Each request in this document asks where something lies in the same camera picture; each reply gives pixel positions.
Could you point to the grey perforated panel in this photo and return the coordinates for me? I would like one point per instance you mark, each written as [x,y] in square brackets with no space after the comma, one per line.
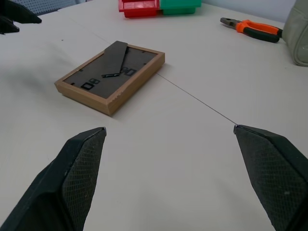
[48,4]

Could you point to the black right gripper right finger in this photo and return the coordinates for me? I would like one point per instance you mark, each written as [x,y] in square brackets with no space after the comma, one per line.
[279,178]

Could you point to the red plastic bin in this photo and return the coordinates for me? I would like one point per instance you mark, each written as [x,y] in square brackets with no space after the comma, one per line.
[139,8]

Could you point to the wooden photo frame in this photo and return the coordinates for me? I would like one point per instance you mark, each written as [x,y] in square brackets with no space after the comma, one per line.
[106,79]

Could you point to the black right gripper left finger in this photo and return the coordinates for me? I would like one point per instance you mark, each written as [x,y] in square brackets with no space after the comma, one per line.
[55,187]

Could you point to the green plastic bin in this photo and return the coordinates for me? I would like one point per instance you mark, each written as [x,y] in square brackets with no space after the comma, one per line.
[180,7]

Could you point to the beige fabric bag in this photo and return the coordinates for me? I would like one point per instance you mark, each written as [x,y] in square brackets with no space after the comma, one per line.
[297,36]

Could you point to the orange and black pliers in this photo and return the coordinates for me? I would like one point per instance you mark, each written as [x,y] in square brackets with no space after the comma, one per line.
[255,28]

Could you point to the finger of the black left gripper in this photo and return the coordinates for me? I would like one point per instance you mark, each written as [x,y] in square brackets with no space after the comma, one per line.
[7,27]
[16,12]

